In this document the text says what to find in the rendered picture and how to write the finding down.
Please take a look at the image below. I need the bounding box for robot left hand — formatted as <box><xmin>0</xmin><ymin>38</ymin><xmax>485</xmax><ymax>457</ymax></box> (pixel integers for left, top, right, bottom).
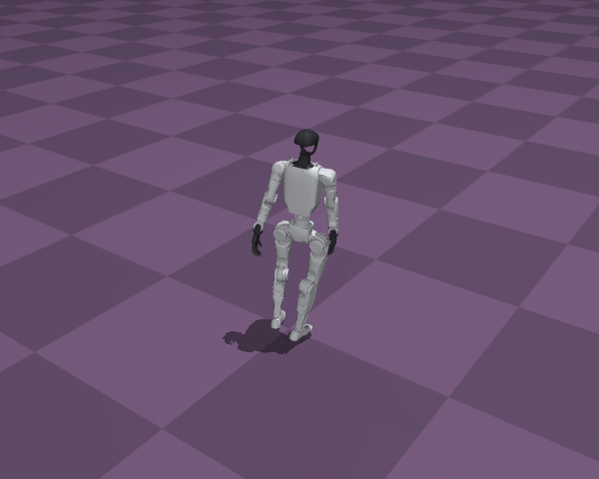
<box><xmin>252</xmin><ymin>224</ymin><xmax>263</xmax><ymax>256</ymax></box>

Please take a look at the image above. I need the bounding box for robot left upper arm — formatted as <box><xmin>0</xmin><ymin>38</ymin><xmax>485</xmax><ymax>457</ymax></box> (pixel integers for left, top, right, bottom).
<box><xmin>265</xmin><ymin>161</ymin><xmax>288</xmax><ymax>204</ymax></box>

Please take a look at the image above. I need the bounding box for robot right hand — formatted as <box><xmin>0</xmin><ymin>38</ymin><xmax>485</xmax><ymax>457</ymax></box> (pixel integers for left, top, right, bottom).
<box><xmin>327</xmin><ymin>230</ymin><xmax>338</xmax><ymax>255</ymax></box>

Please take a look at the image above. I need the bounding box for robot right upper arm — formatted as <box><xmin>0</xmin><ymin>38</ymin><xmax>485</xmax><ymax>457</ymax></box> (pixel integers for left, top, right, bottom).
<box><xmin>318</xmin><ymin>168</ymin><xmax>337</xmax><ymax>209</ymax></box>

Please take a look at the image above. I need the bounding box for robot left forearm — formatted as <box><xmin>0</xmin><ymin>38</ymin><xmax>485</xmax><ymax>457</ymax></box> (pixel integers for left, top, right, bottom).
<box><xmin>254</xmin><ymin>191</ymin><xmax>273</xmax><ymax>231</ymax></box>

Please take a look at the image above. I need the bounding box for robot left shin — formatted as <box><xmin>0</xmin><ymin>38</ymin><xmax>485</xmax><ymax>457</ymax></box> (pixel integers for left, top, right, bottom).
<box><xmin>273</xmin><ymin>266</ymin><xmax>287</xmax><ymax>318</ymax></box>

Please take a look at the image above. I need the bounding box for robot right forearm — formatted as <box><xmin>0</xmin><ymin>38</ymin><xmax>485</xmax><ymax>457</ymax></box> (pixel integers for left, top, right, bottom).
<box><xmin>326</xmin><ymin>198</ymin><xmax>338</xmax><ymax>234</ymax></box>

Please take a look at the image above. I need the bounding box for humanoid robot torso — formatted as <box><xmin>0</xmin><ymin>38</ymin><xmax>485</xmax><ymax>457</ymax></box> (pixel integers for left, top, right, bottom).
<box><xmin>284</xmin><ymin>157</ymin><xmax>323</xmax><ymax>243</ymax></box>

